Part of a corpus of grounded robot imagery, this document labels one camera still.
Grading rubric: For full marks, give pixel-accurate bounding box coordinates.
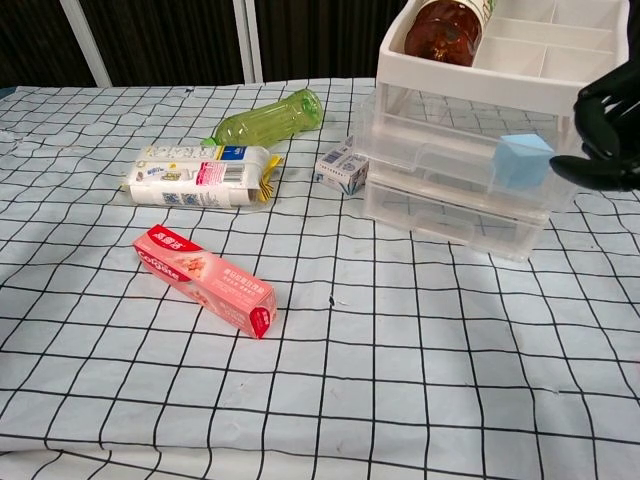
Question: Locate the checked white tablecloth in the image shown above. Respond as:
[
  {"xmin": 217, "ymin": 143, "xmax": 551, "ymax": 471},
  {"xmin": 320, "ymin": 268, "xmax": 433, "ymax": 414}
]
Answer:
[{"xmin": 0, "ymin": 77, "xmax": 640, "ymax": 480}]

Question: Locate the white snack package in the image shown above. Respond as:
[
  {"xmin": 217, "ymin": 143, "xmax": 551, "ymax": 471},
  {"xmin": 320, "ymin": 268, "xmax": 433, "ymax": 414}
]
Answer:
[{"xmin": 118, "ymin": 143, "xmax": 285, "ymax": 209}]

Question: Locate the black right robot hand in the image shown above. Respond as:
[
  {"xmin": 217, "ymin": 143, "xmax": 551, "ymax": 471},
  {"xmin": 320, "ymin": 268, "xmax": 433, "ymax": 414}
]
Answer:
[{"xmin": 548, "ymin": 59, "xmax": 640, "ymax": 192}]

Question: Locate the pink toothpaste box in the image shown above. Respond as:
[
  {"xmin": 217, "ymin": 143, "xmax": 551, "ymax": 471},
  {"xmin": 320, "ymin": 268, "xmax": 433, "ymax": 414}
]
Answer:
[{"xmin": 132, "ymin": 224, "xmax": 279, "ymax": 341}]

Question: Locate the brown tea bottle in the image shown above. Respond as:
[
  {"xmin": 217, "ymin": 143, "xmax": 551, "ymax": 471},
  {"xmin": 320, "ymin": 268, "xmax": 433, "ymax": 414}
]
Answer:
[{"xmin": 403, "ymin": 0, "xmax": 501, "ymax": 67}]

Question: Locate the white plastic drawer organizer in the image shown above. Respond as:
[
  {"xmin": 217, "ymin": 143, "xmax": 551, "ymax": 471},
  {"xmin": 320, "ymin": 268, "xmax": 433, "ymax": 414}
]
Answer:
[{"xmin": 373, "ymin": 0, "xmax": 632, "ymax": 151}]

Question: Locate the small blue white carton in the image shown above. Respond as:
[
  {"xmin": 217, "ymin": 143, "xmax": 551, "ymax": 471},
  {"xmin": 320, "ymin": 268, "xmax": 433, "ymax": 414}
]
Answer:
[{"xmin": 313, "ymin": 137, "xmax": 371, "ymax": 196}]

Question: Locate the white partition post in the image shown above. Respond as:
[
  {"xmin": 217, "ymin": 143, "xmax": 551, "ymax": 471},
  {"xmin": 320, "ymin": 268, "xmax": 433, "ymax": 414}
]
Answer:
[
  {"xmin": 62, "ymin": 0, "xmax": 112, "ymax": 89},
  {"xmin": 232, "ymin": 0, "xmax": 265, "ymax": 85}
]

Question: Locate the empty green plastic bottle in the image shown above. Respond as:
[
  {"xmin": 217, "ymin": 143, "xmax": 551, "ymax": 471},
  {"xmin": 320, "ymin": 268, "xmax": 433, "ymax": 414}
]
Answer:
[{"xmin": 202, "ymin": 88, "xmax": 324, "ymax": 147}]

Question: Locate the clear plastic drawer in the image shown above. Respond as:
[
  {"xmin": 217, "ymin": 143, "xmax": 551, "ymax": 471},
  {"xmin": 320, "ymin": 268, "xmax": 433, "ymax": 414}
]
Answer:
[
  {"xmin": 349, "ymin": 92, "xmax": 576, "ymax": 210},
  {"xmin": 363, "ymin": 169, "xmax": 551, "ymax": 264}
]

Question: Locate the light blue cube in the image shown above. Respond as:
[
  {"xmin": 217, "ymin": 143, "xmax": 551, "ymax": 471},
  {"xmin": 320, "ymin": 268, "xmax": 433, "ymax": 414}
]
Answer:
[{"xmin": 492, "ymin": 132, "xmax": 555, "ymax": 190}]

